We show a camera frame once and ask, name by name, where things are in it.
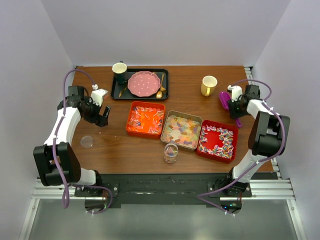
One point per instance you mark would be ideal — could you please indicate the yellow mug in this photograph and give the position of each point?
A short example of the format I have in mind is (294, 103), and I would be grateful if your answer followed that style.
(208, 85)

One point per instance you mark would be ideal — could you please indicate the purple plastic scoop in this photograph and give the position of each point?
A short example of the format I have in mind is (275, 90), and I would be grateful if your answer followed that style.
(224, 97)

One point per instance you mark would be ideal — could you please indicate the dark green cup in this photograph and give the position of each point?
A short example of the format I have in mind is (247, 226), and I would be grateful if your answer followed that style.
(119, 70)

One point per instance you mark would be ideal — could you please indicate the orange candy box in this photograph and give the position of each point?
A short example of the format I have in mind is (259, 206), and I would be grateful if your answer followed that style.
(145, 119)

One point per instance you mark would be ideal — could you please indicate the clear glass jar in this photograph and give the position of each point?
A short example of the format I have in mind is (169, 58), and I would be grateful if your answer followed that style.
(170, 153)

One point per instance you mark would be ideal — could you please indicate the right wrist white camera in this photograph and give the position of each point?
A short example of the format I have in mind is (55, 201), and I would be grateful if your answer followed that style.
(236, 91)

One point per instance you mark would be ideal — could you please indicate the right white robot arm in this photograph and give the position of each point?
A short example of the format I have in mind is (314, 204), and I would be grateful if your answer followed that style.
(266, 141)

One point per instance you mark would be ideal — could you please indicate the silver tin of gummies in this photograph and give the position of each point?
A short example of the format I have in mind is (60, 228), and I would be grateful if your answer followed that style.
(182, 129)

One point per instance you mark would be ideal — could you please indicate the black serving tray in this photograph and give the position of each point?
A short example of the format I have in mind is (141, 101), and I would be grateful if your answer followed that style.
(127, 95)

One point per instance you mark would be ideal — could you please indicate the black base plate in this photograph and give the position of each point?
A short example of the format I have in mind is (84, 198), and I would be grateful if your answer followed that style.
(170, 189)

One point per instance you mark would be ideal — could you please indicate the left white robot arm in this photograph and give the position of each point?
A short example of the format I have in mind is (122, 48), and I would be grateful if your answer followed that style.
(55, 160)

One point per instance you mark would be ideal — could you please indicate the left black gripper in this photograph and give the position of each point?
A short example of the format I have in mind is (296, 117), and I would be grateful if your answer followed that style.
(101, 121)

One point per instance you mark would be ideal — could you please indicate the clear jar lid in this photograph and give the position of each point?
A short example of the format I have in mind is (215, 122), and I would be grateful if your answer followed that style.
(87, 141)

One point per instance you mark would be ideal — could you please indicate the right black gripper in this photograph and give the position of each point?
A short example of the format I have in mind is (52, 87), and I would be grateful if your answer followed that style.
(232, 113)

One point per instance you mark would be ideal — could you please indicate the red box of lollipops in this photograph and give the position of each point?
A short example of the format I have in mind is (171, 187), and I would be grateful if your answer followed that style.
(217, 141)

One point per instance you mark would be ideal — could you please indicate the gold spoon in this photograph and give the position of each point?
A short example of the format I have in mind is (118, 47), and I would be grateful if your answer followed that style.
(159, 94)

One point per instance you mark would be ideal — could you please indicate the pink polka dot plate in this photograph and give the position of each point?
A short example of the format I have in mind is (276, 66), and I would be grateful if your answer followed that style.
(144, 84)

